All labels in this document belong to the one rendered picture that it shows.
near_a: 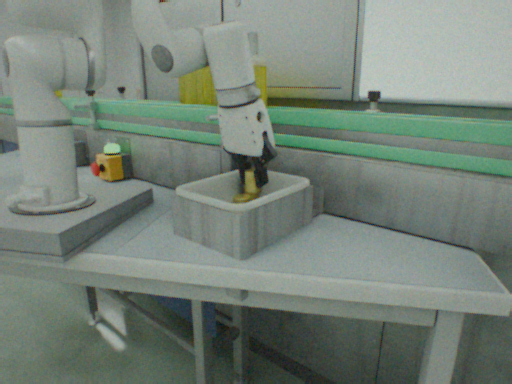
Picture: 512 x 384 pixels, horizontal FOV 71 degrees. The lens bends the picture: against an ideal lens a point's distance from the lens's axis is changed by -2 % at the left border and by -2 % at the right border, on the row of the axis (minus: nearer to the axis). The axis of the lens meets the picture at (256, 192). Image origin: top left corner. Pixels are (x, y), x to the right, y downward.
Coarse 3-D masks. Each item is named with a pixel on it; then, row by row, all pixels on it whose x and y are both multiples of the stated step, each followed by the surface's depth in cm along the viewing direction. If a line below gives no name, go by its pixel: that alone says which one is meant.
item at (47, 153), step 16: (32, 128) 63; (48, 128) 64; (64, 128) 66; (32, 144) 64; (48, 144) 65; (64, 144) 67; (32, 160) 65; (48, 160) 65; (64, 160) 67; (32, 176) 65; (48, 176) 66; (64, 176) 68; (32, 192) 66; (48, 192) 66; (64, 192) 68; (32, 208) 65; (48, 208) 66; (64, 208) 67
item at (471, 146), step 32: (288, 128) 83; (320, 128) 77; (352, 128) 72; (384, 128) 68; (416, 128) 65; (448, 128) 61; (480, 128) 58; (416, 160) 66; (448, 160) 62; (480, 160) 59
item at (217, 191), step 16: (224, 176) 76; (272, 176) 78; (288, 176) 75; (176, 192) 65; (192, 192) 69; (208, 192) 73; (224, 192) 76; (240, 192) 80; (272, 192) 78; (288, 192) 66; (224, 208) 58; (240, 208) 57
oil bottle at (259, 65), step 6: (252, 54) 87; (258, 54) 88; (258, 60) 87; (264, 60) 89; (258, 66) 88; (264, 66) 89; (258, 72) 88; (264, 72) 90; (258, 78) 89; (264, 78) 90; (258, 84) 89; (264, 84) 91; (264, 90) 91; (264, 96) 92; (264, 102) 92
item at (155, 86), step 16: (160, 0) 128; (176, 0) 124; (192, 0) 119; (208, 0) 115; (176, 16) 126; (192, 16) 121; (208, 16) 116; (144, 64) 143; (144, 80) 145; (160, 80) 139; (176, 80) 133; (144, 96) 147; (160, 96) 141; (176, 96) 135; (384, 112) 88; (400, 112) 85; (416, 112) 83; (432, 112) 81; (448, 112) 79; (464, 112) 77; (480, 112) 75; (496, 112) 73
